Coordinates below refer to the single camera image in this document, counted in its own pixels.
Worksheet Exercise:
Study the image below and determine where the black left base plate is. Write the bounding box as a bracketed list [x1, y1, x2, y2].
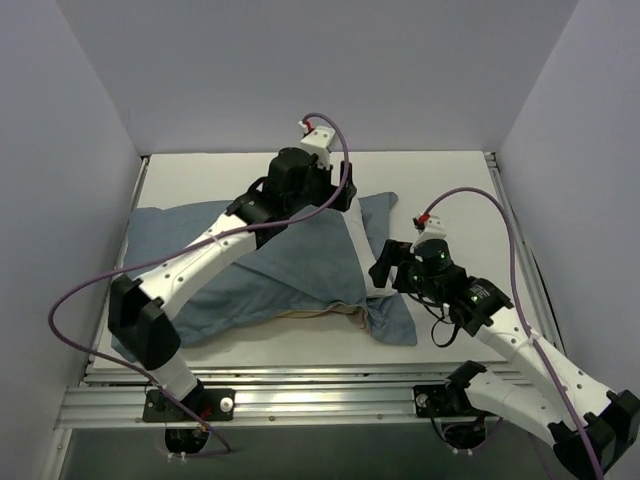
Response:
[142, 386, 236, 423]

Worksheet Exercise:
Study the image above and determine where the aluminium right side rail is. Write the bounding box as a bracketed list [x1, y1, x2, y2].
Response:
[483, 152, 565, 353]

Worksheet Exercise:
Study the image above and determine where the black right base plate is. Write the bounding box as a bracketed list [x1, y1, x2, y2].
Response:
[412, 382, 494, 418]

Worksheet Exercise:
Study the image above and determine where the white pillow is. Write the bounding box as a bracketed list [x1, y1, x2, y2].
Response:
[342, 198, 395, 298]

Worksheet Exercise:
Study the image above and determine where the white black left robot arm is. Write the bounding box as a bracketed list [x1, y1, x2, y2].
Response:
[108, 147, 356, 419]

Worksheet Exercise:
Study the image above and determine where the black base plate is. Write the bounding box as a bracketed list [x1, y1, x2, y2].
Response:
[142, 386, 236, 423]
[412, 382, 494, 418]

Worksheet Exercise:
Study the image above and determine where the blue beige striped pillowcase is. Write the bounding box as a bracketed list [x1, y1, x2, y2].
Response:
[110, 191, 419, 362]

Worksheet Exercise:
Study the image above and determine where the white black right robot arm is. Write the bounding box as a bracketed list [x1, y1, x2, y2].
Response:
[369, 239, 639, 479]

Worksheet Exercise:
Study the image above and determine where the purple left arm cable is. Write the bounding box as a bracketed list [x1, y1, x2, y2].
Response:
[47, 113, 354, 457]

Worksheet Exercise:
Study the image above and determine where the aluminium front frame rail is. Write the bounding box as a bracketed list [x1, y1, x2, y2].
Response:
[54, 367, 599, 429]

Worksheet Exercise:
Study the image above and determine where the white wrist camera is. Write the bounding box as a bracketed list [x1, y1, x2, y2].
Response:
[411, 213, 447, 252]
[299, 120, 337, 170]

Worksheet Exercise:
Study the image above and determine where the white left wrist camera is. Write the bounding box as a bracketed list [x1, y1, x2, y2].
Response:
[299, 120, 337, 170]

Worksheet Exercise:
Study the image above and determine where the aluminium table edge rail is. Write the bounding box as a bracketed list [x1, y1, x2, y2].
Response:
[114, 155, 151, 251]

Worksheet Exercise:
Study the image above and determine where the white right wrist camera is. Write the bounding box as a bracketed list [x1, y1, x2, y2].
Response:
[411, 213, 447, 252]

